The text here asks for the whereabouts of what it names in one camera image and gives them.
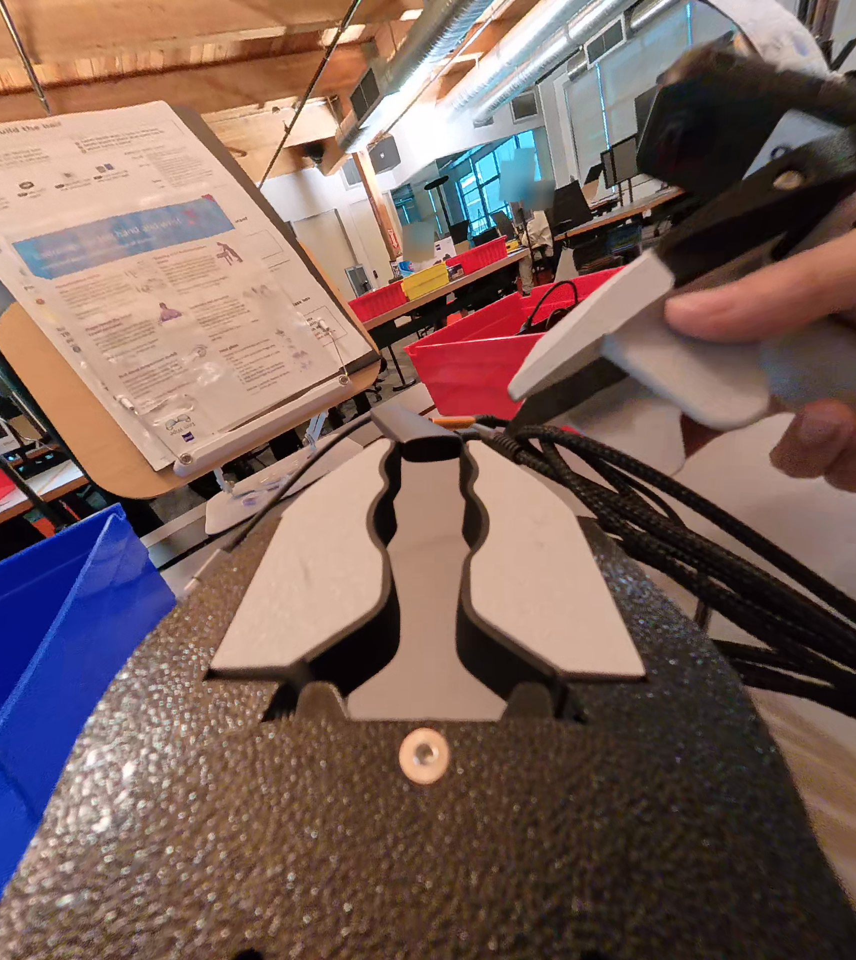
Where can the laminated instruction sheet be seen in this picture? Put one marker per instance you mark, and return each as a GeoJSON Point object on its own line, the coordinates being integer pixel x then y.
{"type": "Point", "coordinates": [135, 262]}

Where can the dark grey USB hub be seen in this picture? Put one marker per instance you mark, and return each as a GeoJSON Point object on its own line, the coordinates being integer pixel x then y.
{"type": "Point", "coordinates": [428, 446]}

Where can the red storage bin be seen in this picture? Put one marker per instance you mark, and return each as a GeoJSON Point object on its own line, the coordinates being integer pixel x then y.
{"type": "Point", "coordinates": [375, 304]}
{"type": "Point", "coordinates": [473, 256]}

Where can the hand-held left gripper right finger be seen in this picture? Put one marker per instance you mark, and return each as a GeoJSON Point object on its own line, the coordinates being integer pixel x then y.
{"type": "Point", "coordinates": [548, 592]}

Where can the yellow bin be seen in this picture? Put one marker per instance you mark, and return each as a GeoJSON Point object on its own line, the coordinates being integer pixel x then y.
{"type": "Point", "coordinates": [424, 281]}

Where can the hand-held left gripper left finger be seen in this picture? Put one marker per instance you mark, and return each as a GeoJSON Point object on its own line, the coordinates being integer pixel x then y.
{"type": "Point", "coordinates": [308, 585]}

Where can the grey desk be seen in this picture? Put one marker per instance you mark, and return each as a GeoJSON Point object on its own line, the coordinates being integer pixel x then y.
{"type": "Point", "coordinates": [428, 600]}

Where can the red divided bin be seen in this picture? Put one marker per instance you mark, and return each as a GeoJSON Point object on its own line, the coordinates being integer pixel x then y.
{"type": "Point", "coordinates": [473, 367]}

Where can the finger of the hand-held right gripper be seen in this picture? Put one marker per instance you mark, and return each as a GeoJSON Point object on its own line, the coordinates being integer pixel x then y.
{"type": "Point", "coordinates": [593, 330]}

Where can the person's right hand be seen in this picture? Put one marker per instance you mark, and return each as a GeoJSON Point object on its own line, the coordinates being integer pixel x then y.
{"type": "Point", "coordinates": [810, 292]}

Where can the blue plastic bin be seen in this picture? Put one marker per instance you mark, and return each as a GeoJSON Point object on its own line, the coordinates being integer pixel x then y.
{"type": "Point", "coordinates": [23, 637]}

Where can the wooden table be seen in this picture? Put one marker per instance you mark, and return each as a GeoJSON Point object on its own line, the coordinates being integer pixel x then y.
{"type": "Point", "coordinates": [495, 270]}

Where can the black wall speaker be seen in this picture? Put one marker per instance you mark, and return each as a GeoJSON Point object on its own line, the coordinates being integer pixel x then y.
{"type": "Point", "coordinates": [384, 154]}

